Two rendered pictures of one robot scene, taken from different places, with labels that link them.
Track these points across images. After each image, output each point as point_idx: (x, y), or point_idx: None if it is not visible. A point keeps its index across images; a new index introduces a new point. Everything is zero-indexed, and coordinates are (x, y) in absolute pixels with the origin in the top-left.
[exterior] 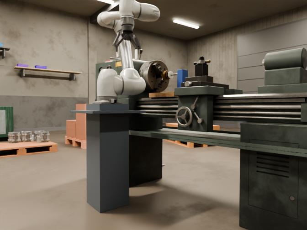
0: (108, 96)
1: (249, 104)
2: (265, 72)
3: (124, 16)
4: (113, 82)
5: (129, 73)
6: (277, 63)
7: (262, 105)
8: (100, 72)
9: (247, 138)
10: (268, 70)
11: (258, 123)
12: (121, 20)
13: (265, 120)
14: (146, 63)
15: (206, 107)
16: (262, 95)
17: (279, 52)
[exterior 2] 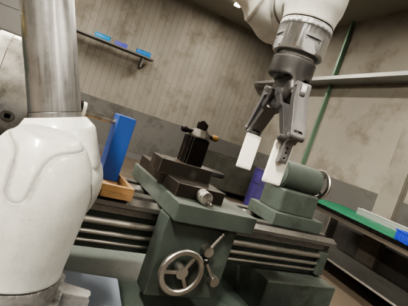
0: (56, 281)
1: (265, 241)
2: (286, 192)
3: (331, 34)
4: (85, 208)
5: (93, 146)
6: (300, 184)
7: (279, 245)
8: (32, 156)
9: (270, 305)
10: (290, 191)
11: (289, 283)
12: (317, 37)
13: (276, 266)
14: (16, 48)
15: (229, 252)
16: (289, 234)
17: (303, 168)
